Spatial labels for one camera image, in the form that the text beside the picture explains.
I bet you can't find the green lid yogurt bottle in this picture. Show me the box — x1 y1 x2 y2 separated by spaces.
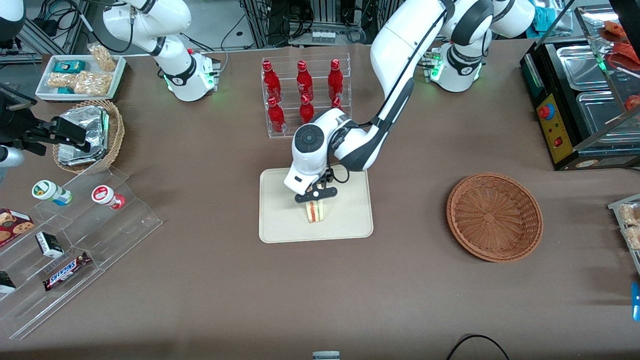
31 180 73 207

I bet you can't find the red fried food piece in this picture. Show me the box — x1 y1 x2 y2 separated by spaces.
607 42 640 71
602 20 628 41

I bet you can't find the wicker basket holding foil container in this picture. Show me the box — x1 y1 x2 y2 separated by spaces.
52 99 126 175

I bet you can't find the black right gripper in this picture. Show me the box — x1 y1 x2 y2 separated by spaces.
0 82 93 156

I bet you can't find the clear acrylic bottle rack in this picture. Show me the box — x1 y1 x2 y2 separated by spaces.
261 52 352 140

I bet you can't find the triangle sandwich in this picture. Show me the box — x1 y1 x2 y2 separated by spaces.
306 200 326 224

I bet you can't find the steel food pan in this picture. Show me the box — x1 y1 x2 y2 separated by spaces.
556 46 608 91
577 91 640 146

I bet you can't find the clear tray of snacks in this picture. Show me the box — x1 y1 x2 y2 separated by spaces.
607 195 640 276

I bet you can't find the clear bag of snacks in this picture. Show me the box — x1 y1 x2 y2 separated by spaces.
74 71 112 96
87 42 117 72
47 72 76 90

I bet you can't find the cream rectangular tray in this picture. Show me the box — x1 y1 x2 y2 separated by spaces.
258 167 375 244

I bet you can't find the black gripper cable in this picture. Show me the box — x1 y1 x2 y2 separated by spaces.
327 162 351 185

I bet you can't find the aluminium frame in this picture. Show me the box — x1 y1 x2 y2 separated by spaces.
0 20 86 66

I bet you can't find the clear acrylic stepped shelf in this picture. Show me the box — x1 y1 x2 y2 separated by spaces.
0 167 163 341

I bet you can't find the foil covered container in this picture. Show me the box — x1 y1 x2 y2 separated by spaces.
57 106 111 167

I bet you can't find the empty wicker basket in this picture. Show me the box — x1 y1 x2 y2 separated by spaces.
446 172 544 263

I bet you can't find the cookie box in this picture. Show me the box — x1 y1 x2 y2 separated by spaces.
0 207 35 248

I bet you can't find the white snack tray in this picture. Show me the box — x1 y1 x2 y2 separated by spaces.
35 54 127 102

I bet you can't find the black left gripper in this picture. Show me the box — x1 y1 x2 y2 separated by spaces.
295 169 339 207

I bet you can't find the small black white box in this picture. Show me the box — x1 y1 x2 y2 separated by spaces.
35 231 64 259

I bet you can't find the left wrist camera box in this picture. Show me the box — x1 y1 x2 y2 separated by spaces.
284 167 321 196

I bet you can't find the black food warmer display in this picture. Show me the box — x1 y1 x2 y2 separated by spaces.
520 0 640 172

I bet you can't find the red lid yogurt bottle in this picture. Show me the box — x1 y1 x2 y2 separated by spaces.
91 185 126 210

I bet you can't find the Snickers chocolate bar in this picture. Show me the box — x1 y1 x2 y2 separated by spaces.
42 251 92 292

